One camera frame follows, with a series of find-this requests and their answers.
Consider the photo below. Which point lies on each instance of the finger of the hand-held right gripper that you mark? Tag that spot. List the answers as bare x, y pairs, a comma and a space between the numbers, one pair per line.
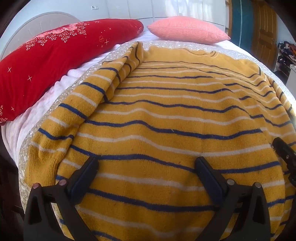
284, 148

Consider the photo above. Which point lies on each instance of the white cluttered shelf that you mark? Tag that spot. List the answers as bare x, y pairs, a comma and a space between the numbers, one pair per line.
286, 53

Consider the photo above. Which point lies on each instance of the wooden door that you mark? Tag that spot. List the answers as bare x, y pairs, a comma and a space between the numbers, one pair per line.
266, 34

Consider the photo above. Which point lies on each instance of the grey padded headboard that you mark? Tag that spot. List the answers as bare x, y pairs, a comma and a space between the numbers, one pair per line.
27, 25

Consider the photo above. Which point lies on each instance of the teal curtain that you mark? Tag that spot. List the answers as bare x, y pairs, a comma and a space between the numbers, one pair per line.
241, 23

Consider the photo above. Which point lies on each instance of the pink pillow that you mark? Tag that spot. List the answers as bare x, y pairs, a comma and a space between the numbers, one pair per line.
187, 29

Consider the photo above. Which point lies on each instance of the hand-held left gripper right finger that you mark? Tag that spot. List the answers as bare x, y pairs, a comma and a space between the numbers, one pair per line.
208, 177

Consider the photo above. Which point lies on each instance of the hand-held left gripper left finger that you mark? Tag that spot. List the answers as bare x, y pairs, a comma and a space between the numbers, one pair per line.
79, 182

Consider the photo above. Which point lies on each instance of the red floral pillow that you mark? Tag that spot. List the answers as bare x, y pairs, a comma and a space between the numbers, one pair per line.
46, 60

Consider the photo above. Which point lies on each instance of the white wardrobe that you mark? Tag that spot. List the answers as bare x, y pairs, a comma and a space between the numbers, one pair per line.
143, 9

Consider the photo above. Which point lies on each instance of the yellow striped sweater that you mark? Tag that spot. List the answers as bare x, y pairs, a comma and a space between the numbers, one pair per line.
161, 115

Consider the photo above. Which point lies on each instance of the beige spotted blanket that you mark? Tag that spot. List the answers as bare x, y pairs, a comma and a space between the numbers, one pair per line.
106, 56

